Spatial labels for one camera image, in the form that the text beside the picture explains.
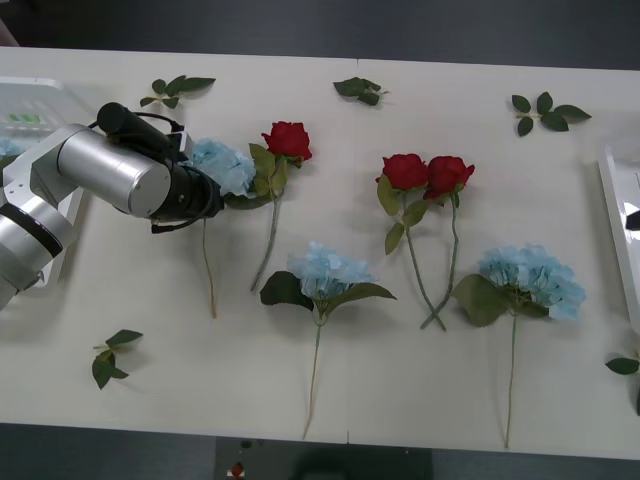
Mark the pale grey left wrist camera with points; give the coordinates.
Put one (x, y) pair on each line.
(181, 145)

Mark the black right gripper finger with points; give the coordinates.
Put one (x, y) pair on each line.
(635, 220)

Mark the silver and black left arm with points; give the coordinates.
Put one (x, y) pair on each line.
(100, 165)

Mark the large pale blue flower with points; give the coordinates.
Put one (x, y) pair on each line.
(540, 280)

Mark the red rose with bare stem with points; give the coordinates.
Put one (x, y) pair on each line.
(447, 175)

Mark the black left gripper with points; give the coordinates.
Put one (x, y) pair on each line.
(207, 196)

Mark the red button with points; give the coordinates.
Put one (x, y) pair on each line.
(236, 470)

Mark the dark robot base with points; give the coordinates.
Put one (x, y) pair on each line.
(350, 460)

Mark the shallow white box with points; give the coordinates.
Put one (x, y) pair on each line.
(617, 225)
(45, 92)

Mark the red rose with broad leaf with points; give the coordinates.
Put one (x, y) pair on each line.
(287, 140)

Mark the green leaf twig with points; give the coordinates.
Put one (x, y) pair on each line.
(554, 120)
(352, 87)
(102, 371)
(622, 365)
(176, 86)

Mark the red rose with three leaves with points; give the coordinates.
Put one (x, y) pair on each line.
(402, 171)

